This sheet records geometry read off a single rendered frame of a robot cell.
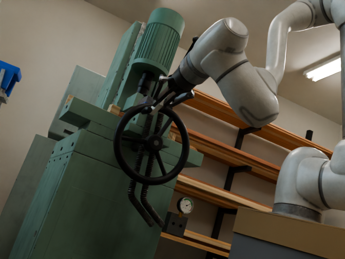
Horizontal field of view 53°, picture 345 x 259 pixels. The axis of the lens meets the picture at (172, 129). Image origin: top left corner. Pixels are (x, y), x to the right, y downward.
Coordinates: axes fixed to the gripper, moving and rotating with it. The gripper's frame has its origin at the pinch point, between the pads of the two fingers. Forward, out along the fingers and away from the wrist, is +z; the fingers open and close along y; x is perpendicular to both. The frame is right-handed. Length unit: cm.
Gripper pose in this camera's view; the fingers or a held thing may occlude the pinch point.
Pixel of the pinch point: (156, 106)
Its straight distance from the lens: 116.8
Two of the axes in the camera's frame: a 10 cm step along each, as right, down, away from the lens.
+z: -5.3, 4.3, 7.3
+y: -8.4, -3.8, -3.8
